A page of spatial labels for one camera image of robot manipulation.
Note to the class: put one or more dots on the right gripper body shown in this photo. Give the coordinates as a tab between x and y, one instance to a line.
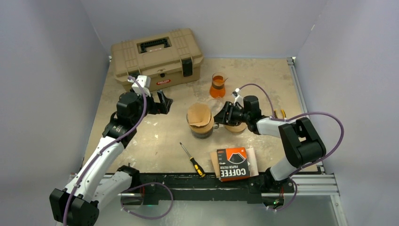
235	114

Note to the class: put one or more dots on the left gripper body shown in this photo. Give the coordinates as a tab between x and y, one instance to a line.
152	107

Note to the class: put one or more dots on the wooden ring holder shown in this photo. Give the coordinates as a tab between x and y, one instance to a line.
236	129
202	129

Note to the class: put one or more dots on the clear glass dripper cone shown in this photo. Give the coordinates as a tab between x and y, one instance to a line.
216	105

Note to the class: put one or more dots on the orange glass carafe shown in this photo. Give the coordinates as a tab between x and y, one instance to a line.
217	88

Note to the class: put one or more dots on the smoky glass carafe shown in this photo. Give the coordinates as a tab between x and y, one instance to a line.
203	136

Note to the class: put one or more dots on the coffee paper filter box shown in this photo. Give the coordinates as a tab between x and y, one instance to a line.
233	164

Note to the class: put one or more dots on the brown paper coffee filter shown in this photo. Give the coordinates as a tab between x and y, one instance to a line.
198	115

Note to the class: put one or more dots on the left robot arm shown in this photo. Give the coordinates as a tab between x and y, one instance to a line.
80	202

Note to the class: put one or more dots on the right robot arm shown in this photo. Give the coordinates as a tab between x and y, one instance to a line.
300	140

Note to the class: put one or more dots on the tan plastic toolbox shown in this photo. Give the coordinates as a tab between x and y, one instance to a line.
169	59

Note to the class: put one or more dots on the yellow black screwdriver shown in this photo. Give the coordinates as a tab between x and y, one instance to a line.
199	170

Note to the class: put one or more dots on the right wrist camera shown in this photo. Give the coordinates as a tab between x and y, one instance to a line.
238	99

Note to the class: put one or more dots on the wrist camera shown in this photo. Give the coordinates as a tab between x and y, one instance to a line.
141	85
238	99

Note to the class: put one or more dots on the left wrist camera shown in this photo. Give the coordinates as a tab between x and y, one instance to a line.
141	85

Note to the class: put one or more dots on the yellow handled pliers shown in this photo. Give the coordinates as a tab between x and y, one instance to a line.
282	112

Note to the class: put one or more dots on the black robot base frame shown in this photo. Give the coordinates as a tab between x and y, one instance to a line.
151	188

